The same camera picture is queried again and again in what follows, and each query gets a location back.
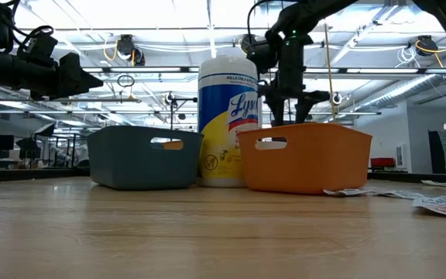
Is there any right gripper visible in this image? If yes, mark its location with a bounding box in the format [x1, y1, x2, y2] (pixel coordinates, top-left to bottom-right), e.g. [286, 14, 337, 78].
[261, 34, 331, 126]

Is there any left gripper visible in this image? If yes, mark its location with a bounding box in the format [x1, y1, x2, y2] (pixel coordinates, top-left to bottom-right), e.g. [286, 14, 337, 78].
[13, 51, 105, 101]

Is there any black softbox light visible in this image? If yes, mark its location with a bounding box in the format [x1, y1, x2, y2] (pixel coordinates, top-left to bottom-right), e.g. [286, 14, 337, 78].
[33, 122, 57, 138]
[15, 137, 42, 160]

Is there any orange plastic bin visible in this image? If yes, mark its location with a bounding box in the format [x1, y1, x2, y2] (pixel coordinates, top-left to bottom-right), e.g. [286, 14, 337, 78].
[237, 122, 373, 195]

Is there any disinfecting wipes canister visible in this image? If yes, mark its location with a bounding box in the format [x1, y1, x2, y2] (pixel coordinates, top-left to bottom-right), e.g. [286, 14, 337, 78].
[197, 55, 259, 189]

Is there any teal plastic bin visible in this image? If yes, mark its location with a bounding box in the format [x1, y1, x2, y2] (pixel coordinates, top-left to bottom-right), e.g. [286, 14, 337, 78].
[86, 124, 205, 191]

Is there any white packet red print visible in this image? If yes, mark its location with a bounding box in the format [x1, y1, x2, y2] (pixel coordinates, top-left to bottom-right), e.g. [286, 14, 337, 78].
[322, 188, 375, 197]
[411, 193, 446, 220]
[373, 188, 430, 200]

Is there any red storage bin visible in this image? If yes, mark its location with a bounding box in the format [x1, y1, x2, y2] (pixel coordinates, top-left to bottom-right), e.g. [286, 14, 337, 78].
[370, 157, 396, 168]

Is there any black panel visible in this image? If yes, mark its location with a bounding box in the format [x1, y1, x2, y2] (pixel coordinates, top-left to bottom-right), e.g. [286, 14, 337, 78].
[427, 130, 446, 174]

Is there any hanging black cable loop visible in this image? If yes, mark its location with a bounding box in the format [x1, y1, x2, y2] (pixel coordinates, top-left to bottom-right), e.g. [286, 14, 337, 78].
[116, 74, 136, 88]

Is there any yellow drop cable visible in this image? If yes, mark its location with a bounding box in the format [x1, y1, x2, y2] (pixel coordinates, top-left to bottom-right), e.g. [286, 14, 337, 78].
[323, 21, 338, 126]

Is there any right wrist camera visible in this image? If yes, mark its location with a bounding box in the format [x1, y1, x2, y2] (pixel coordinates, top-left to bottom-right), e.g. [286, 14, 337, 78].
[245, 38, 281, 75]

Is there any ceiling cable reel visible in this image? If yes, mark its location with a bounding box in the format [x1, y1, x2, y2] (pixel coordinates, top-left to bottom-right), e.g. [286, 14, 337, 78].
[115, 33, 146, 67]
[416, 34, 439, 57]

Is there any silver ventilation duct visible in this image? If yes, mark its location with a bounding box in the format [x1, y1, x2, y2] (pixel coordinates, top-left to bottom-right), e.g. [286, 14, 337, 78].
[360, 71, 446, 112]

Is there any white wall box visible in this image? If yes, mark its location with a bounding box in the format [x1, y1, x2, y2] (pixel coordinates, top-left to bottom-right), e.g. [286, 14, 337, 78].
[396, 143, 410, 168]

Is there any white ceiling cable coil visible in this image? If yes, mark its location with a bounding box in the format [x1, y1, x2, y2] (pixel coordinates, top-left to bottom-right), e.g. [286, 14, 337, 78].
[396, 46, 416, 67]

